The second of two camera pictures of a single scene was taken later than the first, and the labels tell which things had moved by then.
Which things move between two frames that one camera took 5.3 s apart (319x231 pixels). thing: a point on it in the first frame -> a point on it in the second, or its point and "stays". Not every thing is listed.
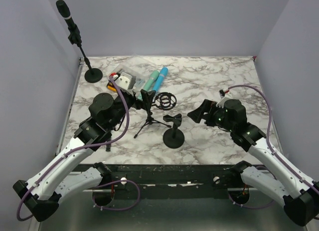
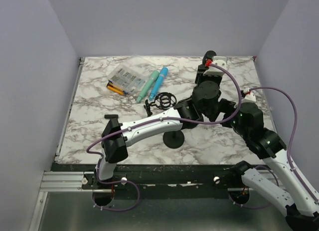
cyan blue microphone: (160, 79) stays
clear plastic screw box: (141, 75) stays
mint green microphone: (149, 83) stays
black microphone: (64, 11) -> (208, 55)
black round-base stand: (173, 137) stays
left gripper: (147, 97) -> (201, 77)
